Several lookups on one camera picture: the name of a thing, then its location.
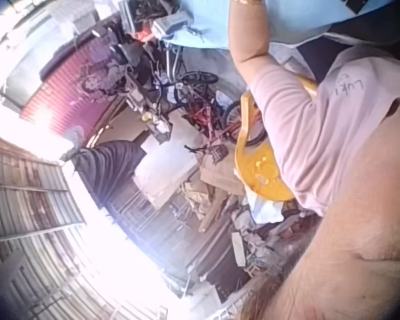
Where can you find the white board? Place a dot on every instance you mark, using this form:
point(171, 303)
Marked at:
point(166, 166)

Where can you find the red children's bicycle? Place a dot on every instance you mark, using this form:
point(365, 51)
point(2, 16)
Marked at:
point(216, 126)

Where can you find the heap of cardboard and scrap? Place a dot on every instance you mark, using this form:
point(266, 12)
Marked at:
point(226, 206)

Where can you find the yellow plastic chair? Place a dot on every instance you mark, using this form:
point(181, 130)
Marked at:
point(256, 166)

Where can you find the black bicycle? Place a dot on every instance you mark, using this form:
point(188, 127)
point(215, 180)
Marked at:
point(183, 86)

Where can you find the dark hanging cloth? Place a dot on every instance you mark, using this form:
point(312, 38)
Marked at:
point(106, 170)

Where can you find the cluttered rack of goods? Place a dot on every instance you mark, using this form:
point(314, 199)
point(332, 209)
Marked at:
point(126, 60)

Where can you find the light blue cloth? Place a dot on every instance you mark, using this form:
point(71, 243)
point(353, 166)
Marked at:
point(216, 23)

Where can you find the red roller shutter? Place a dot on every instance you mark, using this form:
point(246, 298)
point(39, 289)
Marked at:
point(66, 96)

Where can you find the metal gate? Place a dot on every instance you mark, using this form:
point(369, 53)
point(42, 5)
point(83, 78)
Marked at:
point(30, 213)

